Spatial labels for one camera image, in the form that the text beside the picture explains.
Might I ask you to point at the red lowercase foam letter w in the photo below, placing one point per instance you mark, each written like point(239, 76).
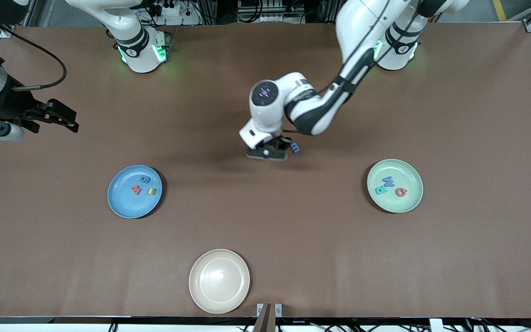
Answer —
point(135, 189)

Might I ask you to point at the blue capital foam letter W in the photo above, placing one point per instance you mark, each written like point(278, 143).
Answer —
point(388, 181)

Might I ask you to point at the blue plate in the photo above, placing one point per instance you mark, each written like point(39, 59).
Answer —
point(125, 203)

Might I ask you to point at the beige plate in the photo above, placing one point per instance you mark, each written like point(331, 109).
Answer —
point(219, 281)

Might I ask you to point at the blue lowercase foam letter m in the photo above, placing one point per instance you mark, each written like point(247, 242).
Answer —
point(295, 148)

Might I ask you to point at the black equipment rack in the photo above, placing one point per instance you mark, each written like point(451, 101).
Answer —
point(270, 11)

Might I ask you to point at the teal foam letter R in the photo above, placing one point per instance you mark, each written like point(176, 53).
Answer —
point(380, 189)

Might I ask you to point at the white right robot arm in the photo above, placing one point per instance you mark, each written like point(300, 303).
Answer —
point(138, 55)

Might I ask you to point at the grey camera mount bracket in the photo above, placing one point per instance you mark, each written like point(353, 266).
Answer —
point(263, 323)

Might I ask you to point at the red foam letter Q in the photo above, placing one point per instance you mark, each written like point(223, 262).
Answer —
point(401, 192)

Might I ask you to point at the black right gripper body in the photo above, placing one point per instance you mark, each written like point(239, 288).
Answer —
point(11, 102)

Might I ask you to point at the green plate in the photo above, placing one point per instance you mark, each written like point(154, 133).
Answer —
point(408, 177)

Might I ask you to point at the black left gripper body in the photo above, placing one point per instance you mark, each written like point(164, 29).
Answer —
point(284, 142)

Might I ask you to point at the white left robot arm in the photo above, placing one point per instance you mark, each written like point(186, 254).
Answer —
point(362, 27)

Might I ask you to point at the white power strip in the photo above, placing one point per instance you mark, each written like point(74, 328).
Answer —
point(173, 18)

